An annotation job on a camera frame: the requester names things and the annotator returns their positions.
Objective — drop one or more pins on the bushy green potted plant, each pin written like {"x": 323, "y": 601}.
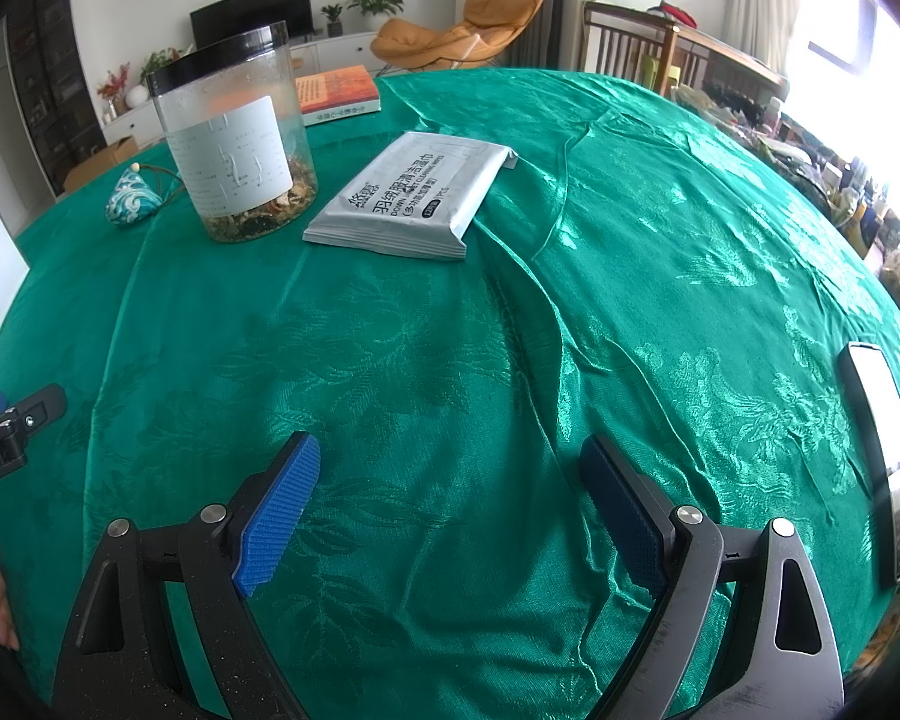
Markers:
{"x": 159, "y": 64}

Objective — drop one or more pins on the small potted plant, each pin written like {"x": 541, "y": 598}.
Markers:
{"x": 333, "y": 19}

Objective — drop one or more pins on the pile of assorted clutter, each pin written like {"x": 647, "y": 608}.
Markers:
{"x": 847, "y": 187}

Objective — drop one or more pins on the large potted plant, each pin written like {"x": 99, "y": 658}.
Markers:
{"x": 375, "y": 0}

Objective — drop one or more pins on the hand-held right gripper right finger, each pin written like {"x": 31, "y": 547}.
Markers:
{"x": 622, "y": 510}

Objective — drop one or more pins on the orange flat box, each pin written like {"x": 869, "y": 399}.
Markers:
{"x": 341, "y": 94}

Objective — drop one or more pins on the green tablecloth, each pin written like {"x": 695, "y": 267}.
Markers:
{"x": 495, "y": 360}

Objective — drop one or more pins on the white television cabinet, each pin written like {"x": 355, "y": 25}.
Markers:
{"x": 337, "y": 49}

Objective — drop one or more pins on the white foil snack bag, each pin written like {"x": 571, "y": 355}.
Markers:
{"x": 405, "y": 195}

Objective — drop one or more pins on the red cloth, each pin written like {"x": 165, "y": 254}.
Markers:
{"x": 671, "y": 15}

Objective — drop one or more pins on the black television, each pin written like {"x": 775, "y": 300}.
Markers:
{"x": 232, "y": 19}

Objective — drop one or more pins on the cardboard box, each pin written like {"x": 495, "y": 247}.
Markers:
{"x": 97, "y": 161}

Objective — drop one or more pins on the white curtain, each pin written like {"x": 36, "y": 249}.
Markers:
{"x": 761, "y": 0}

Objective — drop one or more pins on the orange lounge chair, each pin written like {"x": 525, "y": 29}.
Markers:
{"x": 420, "y": 37}

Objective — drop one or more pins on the white round vase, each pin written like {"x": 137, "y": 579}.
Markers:
{"x": 136, "y": 96}

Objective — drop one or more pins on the red flower arrangement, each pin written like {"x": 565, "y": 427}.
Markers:
{"x": 112, "y": 86}

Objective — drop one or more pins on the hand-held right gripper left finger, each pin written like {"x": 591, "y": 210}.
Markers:
{"x": 281, "y": 510}

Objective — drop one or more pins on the clear jar with black lid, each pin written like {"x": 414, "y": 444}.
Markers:
{"x": 225, "y": 157}

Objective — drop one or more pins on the blue patterned pouch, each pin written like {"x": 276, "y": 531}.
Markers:
{"x": 131, "y": 202}

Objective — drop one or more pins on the smartphone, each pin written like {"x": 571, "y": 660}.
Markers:
{"x": 889, "y": 450}

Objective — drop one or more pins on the dark display cabinet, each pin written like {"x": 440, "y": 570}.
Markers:
{"x": 52, "y": 75}

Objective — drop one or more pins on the wooden bench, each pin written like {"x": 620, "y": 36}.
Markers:
{"x": 690, "y": 60}

